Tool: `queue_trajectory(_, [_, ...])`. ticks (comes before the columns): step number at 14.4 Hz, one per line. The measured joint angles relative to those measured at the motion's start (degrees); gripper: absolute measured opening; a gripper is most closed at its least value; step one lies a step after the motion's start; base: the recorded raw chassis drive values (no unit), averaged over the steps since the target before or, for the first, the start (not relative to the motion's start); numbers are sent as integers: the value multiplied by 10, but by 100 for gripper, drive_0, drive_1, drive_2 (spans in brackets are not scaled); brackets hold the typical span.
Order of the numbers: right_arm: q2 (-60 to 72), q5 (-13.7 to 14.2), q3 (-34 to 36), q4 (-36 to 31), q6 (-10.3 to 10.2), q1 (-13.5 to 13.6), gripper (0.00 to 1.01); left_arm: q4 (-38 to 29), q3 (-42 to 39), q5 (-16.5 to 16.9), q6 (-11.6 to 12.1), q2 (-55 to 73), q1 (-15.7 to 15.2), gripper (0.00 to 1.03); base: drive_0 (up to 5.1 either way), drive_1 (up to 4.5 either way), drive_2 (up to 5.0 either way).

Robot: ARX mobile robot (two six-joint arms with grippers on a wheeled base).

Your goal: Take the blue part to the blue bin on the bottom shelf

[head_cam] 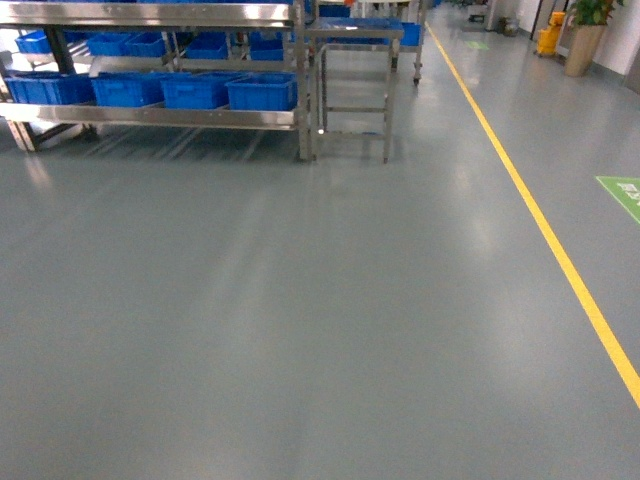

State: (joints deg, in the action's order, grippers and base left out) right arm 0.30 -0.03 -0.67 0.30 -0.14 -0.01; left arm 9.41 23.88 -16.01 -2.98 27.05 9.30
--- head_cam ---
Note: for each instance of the blue bin with red bags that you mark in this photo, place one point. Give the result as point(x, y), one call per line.
point(263, 92)

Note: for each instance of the empty blue bin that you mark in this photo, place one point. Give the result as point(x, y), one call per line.
point(199, 92)

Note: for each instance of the steel shelf rack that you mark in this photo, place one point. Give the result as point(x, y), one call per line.
point(175, 37)

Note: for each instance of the blue bin far left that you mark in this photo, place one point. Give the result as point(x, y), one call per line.
point(50, 88)

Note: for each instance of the steel side table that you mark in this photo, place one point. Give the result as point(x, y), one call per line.
point(325, 33)

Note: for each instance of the yellow mop bucket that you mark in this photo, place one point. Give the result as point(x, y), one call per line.
point(548, 37)

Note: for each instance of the beige planter with plant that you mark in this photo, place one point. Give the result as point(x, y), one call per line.
point(588, 20)

